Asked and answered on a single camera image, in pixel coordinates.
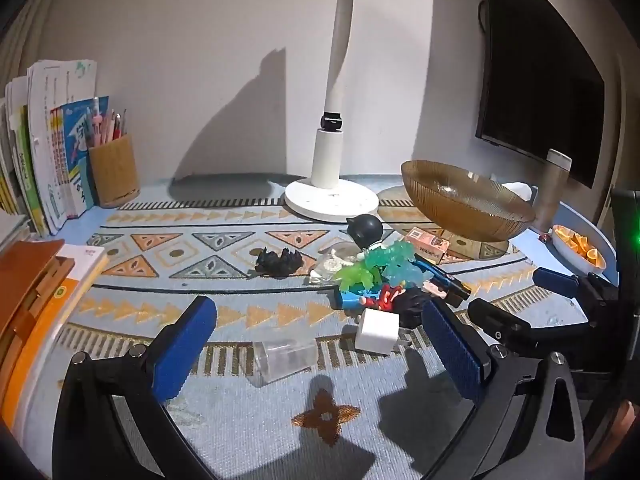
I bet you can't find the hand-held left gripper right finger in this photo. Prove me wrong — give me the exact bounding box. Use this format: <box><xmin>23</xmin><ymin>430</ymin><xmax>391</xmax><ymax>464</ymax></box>
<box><xmin>422</xmin><ymin>300</ymin><xmax>586</xmax><ymax>480</ymax></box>

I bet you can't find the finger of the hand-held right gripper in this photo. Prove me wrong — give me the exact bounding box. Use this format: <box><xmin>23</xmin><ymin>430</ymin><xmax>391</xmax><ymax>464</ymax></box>
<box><xmin>532</xmin><ymin>267</ymin><xmax>621</xmax><ymax>307</ymax></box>
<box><xmin>467</xmin><ymin>298</ymin><xmax>593</xmax><ymax>368</ymax></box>

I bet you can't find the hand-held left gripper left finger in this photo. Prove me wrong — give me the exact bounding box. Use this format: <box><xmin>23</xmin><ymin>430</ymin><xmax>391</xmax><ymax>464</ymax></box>
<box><xmin>52</xmin><ymin>295</ymin><xmax>218</xmax><ymax>480</ymax></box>

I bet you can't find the white cube charger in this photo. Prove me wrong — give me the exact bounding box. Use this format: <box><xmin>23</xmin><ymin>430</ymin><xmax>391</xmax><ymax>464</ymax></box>
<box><xmin>354</xmin><ymin>308</ymin><xmax>401</xmax><ymax>357</ymax></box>

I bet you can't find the amber ribbed glass bowl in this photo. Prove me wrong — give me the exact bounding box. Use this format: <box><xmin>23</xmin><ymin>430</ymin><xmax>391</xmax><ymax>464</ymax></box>
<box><xmin>401</xmin><ymin>160</ymin><xmax>537</xmax><ymax>258</ymax></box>

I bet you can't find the green and blue toy figure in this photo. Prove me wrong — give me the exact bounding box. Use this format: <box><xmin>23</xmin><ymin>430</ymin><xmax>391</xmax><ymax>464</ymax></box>
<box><xmin>332</xmin><ymin>240</ymin><xmax>427</xmax><ymax>312</ymax></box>

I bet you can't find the clear round container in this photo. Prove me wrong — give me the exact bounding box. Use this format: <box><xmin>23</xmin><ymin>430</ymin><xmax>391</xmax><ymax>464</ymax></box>
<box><xmin>319</xmin><ymin>241</ymin><xmax>362</xmax><ymax>275</ymax></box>

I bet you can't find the white oval dish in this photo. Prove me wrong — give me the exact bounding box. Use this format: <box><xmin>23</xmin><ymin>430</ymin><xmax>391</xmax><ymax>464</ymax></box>
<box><xmin>550</xmin><ymin>224</ymin><xmax>607</xmax><ymax>274</ymax></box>

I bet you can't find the pile of orange slices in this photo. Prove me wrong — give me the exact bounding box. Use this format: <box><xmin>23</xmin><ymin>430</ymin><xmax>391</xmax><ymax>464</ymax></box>
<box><xmin>554</xmin><ymin>225</ymin><xmax>601</xmax><ymax>262</ymax></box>

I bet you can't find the dark toy figure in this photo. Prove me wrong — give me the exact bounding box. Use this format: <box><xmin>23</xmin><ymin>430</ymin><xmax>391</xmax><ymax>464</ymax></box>
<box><xmin>395</xmin><ymin>287</ymin><xmax>437</xmax><ymax>329</ymax></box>

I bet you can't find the blue and black gadget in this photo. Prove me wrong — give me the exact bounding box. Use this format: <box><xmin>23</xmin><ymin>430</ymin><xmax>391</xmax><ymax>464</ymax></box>
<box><xmin>414</xmin><ymin>254</ymin><xmax>472</xmax><ymax>305</ymax></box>

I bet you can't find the tan bottle with white cap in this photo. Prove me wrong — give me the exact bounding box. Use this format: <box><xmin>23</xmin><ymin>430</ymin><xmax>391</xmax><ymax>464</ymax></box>
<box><xmin>532</xmin><ymin>149</ymin><xmax>572</xmax><ymax>234</ymax></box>

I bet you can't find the patterned table mat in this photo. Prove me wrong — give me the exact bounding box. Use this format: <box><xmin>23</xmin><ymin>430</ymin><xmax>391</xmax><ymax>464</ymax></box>
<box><xmin>10</xmin><ymin>199</ymin><xmax>593</xmax><ymax>480</ymax></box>

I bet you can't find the tissue pack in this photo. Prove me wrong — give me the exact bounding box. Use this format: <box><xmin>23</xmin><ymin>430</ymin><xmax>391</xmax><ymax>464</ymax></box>
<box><xmin>500</xmin><ymin>181</ymin><xmax>539</xmax><ymax>204</ymax></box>

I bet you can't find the clear plastic box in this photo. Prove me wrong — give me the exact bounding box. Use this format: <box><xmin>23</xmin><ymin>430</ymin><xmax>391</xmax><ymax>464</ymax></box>
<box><xmin>251</xmin><ymin>337</ymin><xmax>320</xmax><ymax>389</ymax></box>

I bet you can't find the black spiky toy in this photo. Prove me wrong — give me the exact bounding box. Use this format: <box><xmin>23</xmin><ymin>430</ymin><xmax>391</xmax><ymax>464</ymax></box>
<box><xmin>256</xmin><ymin>247</ymin><xmax>305</xmax><ymax>279</ymax></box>

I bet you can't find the orange and white book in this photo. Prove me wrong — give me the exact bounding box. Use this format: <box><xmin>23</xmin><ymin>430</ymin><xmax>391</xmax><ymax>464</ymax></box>
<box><xmin>0</xmin><ymin>244</ymin><xmax>109</xmax><ymax>413</ymax></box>

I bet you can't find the black-haired figurine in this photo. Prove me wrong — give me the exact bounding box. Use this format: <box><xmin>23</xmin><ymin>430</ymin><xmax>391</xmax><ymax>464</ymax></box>
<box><xmin>347</xmin><ymin>214</ymin><xmax>385</xmax><ymax>252</ymax></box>

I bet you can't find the brown leather notebook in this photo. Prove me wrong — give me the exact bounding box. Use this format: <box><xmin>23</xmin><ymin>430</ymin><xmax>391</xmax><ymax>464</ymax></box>
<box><xmin>0</xmin><ymin>240</ymin><xmax>66</xmax><ymax>361</ymax></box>

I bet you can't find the wooden pen holder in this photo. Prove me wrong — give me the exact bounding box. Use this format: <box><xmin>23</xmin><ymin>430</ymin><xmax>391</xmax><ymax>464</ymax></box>
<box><xmin>87</xmin><ymin>134</ymin><xmax>141</xmax><ymax>209</ymax></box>

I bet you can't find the black monitor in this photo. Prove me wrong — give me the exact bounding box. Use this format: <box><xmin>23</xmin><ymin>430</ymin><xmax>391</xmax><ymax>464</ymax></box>
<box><xmin>475</xmin><ymin>0</ymin><xmax>606</xmax><ymax>189</ymax></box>

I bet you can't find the white desk lamp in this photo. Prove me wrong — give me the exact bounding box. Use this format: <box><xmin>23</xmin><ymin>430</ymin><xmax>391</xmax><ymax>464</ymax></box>
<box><xmin>284</xmin><ymin>0</ymin><xmax>431</xmax><ymax>223</ymax></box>

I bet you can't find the bunch of pens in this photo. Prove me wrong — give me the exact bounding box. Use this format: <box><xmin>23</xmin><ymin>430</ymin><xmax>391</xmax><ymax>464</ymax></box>
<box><xmin>85</xmin><ymin>96</ymin><xmax>129</xmax><ymax>149</ymax></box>

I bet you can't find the row of upright books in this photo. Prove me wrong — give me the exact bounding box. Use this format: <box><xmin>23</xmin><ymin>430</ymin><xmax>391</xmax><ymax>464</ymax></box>
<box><xmin>0</xmin><ymin>59</ymin><xmax>111</xmax><ymax>237</ymax></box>

